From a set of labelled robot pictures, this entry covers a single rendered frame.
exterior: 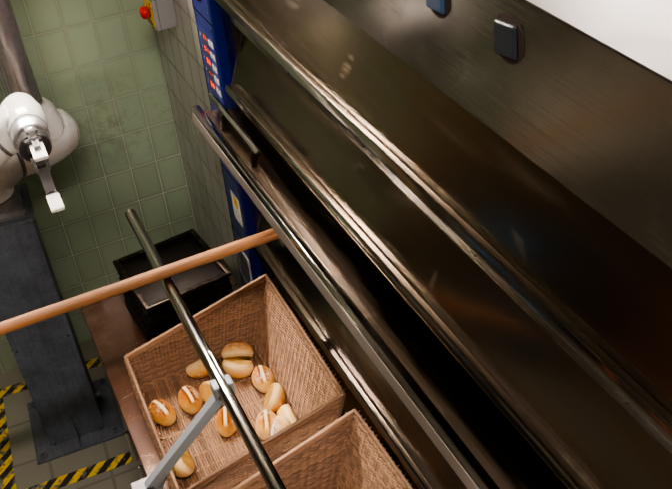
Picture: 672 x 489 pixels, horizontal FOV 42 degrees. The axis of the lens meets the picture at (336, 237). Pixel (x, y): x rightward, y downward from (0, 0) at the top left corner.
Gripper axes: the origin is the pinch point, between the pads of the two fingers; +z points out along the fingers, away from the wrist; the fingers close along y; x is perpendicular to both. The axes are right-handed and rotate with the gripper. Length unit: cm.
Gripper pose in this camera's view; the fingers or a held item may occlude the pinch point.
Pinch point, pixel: (49, 182)
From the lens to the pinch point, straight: 203.2
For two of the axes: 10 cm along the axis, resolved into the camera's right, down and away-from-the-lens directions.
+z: 4.3, 5.3, -7.3
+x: -9.0, 3.1, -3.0
